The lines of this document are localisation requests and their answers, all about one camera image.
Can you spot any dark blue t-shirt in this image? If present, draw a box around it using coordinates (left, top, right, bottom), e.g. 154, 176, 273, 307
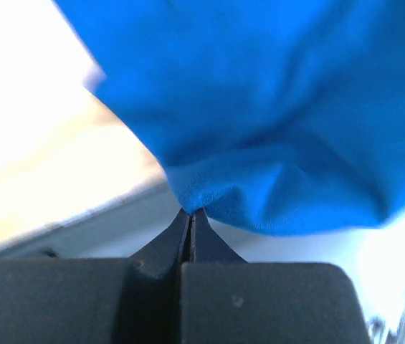
57, 1, 405, 236

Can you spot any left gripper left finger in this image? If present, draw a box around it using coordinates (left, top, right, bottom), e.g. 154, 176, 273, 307
0, 211, 191, 343

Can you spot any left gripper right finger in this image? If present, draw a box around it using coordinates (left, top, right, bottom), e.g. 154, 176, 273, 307
180, 210, 369, 343

